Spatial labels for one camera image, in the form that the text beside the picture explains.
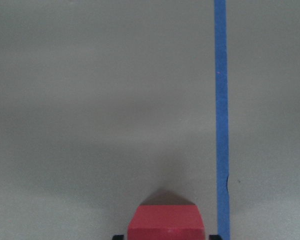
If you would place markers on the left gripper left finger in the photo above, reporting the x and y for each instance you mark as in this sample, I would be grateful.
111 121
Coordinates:
118 237

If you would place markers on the red block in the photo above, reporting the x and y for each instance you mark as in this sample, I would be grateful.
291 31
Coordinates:
166 222

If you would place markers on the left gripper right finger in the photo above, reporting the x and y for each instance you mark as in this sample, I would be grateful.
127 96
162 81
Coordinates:
215 237

